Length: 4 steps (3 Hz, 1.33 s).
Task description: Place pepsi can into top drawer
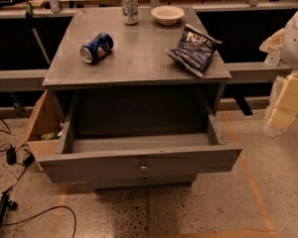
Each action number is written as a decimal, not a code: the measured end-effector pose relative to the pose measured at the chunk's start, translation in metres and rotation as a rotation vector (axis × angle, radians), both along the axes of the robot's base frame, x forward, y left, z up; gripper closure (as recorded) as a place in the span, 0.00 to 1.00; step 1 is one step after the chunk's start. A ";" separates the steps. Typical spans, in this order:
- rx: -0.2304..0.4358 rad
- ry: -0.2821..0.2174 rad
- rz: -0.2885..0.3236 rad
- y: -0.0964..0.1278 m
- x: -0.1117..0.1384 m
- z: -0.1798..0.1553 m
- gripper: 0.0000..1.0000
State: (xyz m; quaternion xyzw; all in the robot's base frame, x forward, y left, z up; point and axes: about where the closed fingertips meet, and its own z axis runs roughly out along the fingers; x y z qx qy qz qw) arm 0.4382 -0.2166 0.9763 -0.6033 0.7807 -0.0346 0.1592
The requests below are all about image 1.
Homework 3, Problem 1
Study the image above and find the blue pepsi can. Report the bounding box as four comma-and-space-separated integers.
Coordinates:
79, 32, 113, 63

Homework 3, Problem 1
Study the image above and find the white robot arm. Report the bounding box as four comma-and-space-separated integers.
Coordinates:
259, 11, 298, 136

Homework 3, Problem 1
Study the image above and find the silver green soda can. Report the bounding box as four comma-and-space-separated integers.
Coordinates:
122, 0, 138, 25

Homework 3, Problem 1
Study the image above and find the open grey top drawer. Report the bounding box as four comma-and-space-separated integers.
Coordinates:
39, 89, 241, 189

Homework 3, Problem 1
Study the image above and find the dark blue chip bag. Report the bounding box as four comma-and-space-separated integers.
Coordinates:
165, 24, 222, 77

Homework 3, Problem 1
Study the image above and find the white paper bowl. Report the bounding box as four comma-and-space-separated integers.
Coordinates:
151, 5, 185, 26

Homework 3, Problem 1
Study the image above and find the grey wooden cabinet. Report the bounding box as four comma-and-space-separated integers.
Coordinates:
42, 6, 232, 190

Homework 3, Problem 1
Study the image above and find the brown cardboard box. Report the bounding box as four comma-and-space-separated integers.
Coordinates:
16, 90, 64, 170

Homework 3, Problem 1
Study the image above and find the black power adapter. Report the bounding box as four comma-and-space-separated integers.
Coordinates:
6, 147, 16, 165

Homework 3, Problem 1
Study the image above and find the black stand base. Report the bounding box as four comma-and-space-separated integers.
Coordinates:
0, 192, 18, 230

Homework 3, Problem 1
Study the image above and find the black floor cable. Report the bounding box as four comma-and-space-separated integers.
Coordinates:
0, 205, 77, 238

